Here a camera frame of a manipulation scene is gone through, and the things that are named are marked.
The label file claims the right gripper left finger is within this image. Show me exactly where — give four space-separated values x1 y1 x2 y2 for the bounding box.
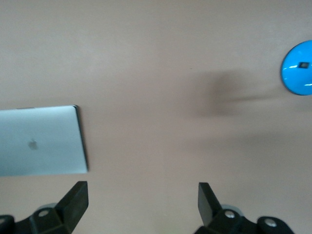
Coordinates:
0 180 89 234

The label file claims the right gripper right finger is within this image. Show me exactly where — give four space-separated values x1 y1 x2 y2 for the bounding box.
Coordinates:
195 182 295 234

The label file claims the grey laptop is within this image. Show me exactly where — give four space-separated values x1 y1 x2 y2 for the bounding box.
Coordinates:
0 104 89 177

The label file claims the blue desk lamp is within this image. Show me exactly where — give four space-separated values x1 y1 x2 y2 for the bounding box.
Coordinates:
279 40 312 96

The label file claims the brown table cover sheet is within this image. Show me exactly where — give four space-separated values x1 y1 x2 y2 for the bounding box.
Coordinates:
0 0 312 234

